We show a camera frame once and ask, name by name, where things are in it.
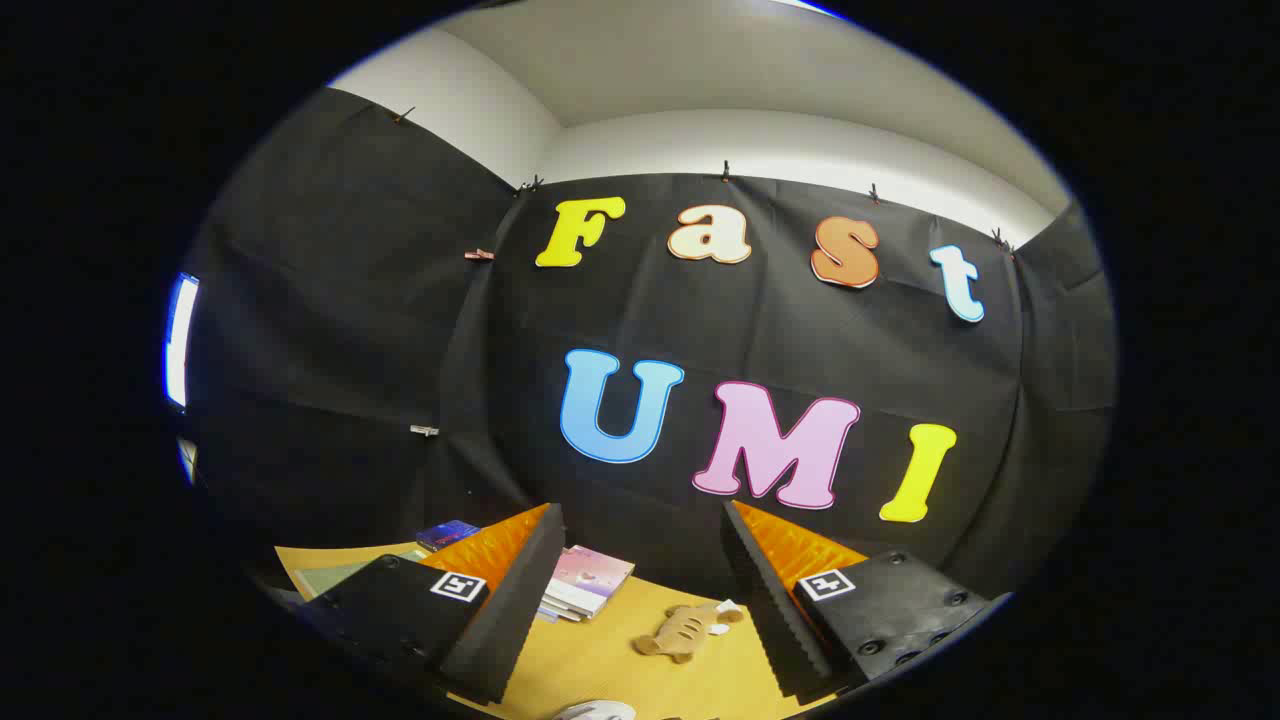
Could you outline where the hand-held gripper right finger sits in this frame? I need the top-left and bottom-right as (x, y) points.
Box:
(722, 500), (1014, 701)

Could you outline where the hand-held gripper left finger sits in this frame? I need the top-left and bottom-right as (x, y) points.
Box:
(298, 503), (566, 705)

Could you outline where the pale green storage box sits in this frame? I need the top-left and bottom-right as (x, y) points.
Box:
(290, 548), (431, 601)

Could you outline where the brown plush toy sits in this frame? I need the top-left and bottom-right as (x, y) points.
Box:
(632, 600), (746, 664)

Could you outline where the pink cover book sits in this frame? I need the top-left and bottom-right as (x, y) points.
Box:
(548, 545), (636, 613)

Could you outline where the dark blue cover book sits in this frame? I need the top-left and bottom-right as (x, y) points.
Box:
(416, 520), (481, 553)

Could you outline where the lit monitor screen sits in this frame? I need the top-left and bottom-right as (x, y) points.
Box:
(163, 272), (201, 411)

